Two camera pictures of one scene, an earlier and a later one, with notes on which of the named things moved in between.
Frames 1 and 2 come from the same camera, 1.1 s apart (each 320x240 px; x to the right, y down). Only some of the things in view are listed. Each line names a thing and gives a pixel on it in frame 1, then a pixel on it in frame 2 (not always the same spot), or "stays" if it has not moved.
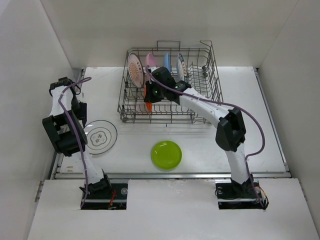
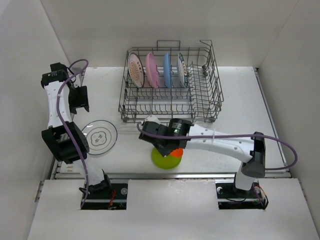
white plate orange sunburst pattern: (136, 69) stays
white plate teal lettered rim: (181, 71) stays
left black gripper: (81, 114) to (81, 102)
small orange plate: (148, 105) to (178, 152)
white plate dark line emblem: (101, 136) stays
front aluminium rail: (170, 175) stays
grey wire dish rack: (197, 67) stays
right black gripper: (149, 97) to (164, 151)
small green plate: (166, 155) stays
